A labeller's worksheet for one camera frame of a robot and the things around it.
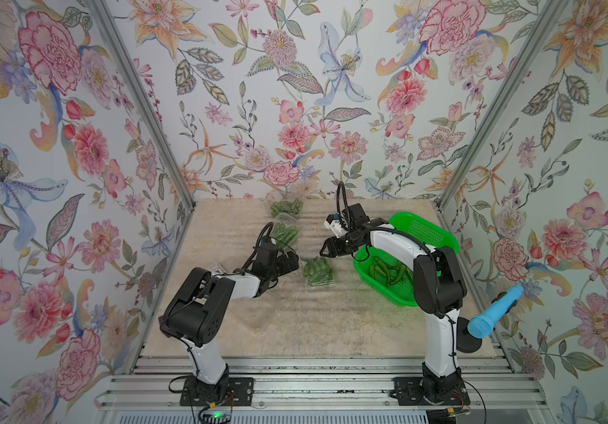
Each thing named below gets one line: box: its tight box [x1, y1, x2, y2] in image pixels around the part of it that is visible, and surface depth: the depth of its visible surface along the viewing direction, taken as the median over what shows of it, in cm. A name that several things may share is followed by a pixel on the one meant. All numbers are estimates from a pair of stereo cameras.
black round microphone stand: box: [456, 316, 483, 354], surface depth 83 cm
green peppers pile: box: [369, 256, 407, 286], surface depth 99 cm
